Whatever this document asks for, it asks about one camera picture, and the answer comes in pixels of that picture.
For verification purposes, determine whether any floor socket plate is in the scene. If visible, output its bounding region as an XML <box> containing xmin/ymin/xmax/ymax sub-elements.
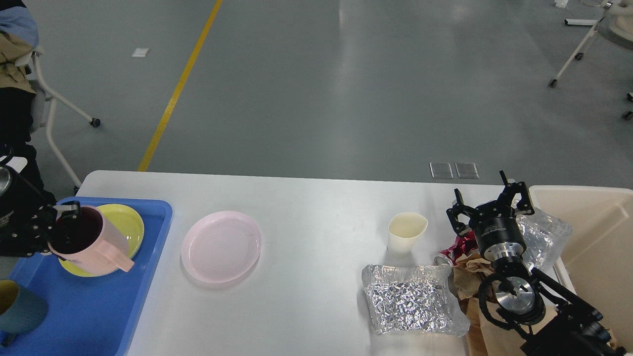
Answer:
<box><xmin>429</xmin><ymin>162</ymin><xmax>454</xmax><ymax>179</ymax></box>
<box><xmin>455</xmin><ymin>162</ymin><xmax>480</xmax><ymax>179</ymax></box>

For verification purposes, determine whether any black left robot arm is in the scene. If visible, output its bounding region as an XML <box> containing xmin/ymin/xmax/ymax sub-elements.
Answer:
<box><xmin>0</xmin><ymin>144</ymin><xmax>82</xmax><ymax>258</ymax></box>

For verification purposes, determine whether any crumpled foil container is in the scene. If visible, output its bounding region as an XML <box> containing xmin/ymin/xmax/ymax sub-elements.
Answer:
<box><xmin>516</xmin><ymin>208</ymin><xmax>573</xmax><ymax>271</ymax></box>

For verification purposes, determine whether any white chair left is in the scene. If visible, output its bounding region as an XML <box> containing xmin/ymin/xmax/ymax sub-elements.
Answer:
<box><xmin>15</xmin><ymin>46</ymin><xmax>101</xmax><ymax>192</ymax></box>

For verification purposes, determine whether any flat aluminium foil tray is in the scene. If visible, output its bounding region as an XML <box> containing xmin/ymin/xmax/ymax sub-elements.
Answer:
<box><xmin>362</xmin><ymin>264</ymin><xmax>470</xmax><ymax>337</ymax></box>

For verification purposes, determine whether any cream paper cup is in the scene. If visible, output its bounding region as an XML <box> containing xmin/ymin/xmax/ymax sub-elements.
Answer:
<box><xmin>387</xmin><ymin>212</ymin><xmax>429</xmax><ymax>255</ymax></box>

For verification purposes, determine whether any floor socket plate left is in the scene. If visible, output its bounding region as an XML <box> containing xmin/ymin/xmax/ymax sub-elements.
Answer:
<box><xmin>429</xmin><ymin>162</ymin><xmax>454</xmax><ymax>179</ymax></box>

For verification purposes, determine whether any blue plastic tray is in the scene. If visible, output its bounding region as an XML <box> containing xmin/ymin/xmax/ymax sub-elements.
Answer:
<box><xmin>1</xmin><ymin>197</ymin><xmax>173</xmax><ymax>356</ymax></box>

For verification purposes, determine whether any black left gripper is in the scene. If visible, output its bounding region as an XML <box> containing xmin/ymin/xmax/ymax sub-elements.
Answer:
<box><xmin>0</xmin><ymin>198</ymin><xmax>82</xmax><ymax>257</ymax></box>

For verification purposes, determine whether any brown paper bag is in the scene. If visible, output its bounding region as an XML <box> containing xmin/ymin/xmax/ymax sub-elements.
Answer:
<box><xmin>453</xmin><ymin>253</ymin><xmax>525</xmax><ymax>356</ymax></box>

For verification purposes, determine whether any pink plate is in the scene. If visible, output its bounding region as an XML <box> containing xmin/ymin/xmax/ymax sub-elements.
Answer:
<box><xmin>181</xmin><ymin>211</ymin><xmax>262</xmax><ymax>284</ymax></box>

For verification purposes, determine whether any floor socket plate right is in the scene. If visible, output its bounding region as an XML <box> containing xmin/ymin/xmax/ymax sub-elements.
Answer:
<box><xmin>455</xmin><ymin>162</ymin><xmax>480</xmax><ymax>179</ymax></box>

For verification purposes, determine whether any pink mug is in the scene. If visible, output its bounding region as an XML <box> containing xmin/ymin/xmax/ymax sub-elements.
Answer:
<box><xmin>48</xmin><ymin>205</ymin><xmax>134</xmax><ymax>275</ymax></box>

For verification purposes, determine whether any crushed red can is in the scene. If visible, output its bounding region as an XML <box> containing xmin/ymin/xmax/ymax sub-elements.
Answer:
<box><xmin>434</xmin><ymin>231</ymin><xmax>478</xmax><ymax>266</ymax></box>

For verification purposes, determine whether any beige plastic bin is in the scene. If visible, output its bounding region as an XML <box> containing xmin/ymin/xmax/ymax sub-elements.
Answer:
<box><xmin>530</xmin><ymin>185</ymin><xmax>633</xmax><ymax>352</ymax></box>

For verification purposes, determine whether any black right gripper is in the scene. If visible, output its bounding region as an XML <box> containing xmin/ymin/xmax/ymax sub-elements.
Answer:
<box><xmin>446</xmin><ymin>171</ymin><xmax>535</xmax><ymax>261</ymax></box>

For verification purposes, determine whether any seated person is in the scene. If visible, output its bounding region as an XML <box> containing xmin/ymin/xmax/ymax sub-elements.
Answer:
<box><xmin>0</xmin><ymin>0</ymin><xmax>57</xmax><ymax>204</ymax></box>

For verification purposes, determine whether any teal mug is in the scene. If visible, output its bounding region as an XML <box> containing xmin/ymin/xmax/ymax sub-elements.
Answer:
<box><xmin>0</xmin><ymin>279</ymin><xmax>49</xmax><ymax>349</ymax></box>

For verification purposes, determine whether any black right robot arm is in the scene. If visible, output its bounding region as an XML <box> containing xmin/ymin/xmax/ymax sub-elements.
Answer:
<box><xmin>446</xmin><ymin>171</ymin><xmax>627</xmax><ymax>356</ymax></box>

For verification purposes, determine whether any yellow plate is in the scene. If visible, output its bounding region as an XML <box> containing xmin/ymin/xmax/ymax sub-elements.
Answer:
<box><xmin>57</xmin><ymin>204</ymin><xmax>145</xmax><ymax>277</ymax></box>

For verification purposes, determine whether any white side table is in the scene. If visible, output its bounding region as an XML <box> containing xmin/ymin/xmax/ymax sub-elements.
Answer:
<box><xmin>0</xmin><ymin>156</ymin><xmax>28</xmax><ymax>172</ymax></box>

